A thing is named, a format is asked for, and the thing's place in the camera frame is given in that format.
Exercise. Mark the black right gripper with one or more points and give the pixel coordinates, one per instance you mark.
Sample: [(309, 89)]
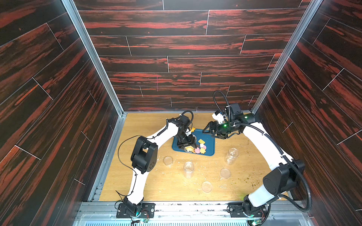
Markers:
[(214, 128)]

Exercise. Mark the clear jar with yellow cookies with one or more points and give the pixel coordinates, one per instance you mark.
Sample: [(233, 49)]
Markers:
[(191, 146)]

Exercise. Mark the clear jar with pink cookie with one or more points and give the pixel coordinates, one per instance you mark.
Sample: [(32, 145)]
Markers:
[(231, 156)]

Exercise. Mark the aluminium frame post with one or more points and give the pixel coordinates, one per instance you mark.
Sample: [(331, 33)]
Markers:
[(78, 23), (300, 29)]

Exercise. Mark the aluminium frame post right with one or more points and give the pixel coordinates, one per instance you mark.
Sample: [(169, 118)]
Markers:
[(300, 29)]

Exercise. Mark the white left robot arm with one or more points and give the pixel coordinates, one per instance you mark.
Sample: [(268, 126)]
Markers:
[(144, 156)]

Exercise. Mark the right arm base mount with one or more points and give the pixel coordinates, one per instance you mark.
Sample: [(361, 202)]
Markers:
[(246, 209)]

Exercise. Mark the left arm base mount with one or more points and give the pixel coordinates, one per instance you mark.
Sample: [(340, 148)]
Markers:
[(140, 212)]

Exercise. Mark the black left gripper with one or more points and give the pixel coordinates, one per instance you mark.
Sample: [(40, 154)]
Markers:
[(190, 141)]

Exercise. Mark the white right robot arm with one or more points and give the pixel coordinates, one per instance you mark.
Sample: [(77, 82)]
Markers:
[(285, 171)]

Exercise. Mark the teal plastic tray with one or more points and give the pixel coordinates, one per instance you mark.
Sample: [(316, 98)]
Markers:
[(209, 142)]

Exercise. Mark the clear jar with mixed cookies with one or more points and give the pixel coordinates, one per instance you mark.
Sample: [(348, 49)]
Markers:
[(188, 170)]

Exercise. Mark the aluminium frame post left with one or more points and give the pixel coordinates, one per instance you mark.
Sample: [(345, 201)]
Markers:
[(78, 23)]

